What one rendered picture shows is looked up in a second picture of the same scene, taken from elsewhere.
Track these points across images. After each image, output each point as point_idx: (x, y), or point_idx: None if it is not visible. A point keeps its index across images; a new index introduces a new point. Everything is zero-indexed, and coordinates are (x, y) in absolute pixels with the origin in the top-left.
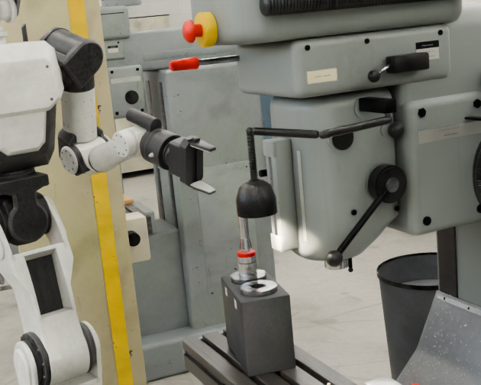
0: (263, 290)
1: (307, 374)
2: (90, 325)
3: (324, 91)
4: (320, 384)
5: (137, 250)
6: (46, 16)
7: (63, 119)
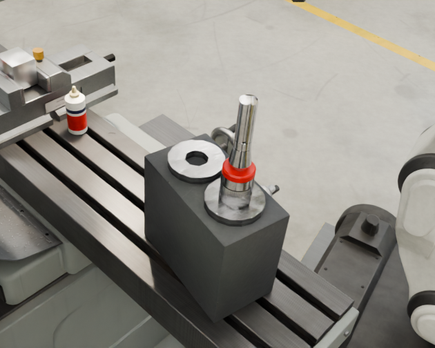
0: (181, 143)
1: (125, 220)
2: (429, 171)
3: None
4: (103, 201)
5: None
6: None
7: None
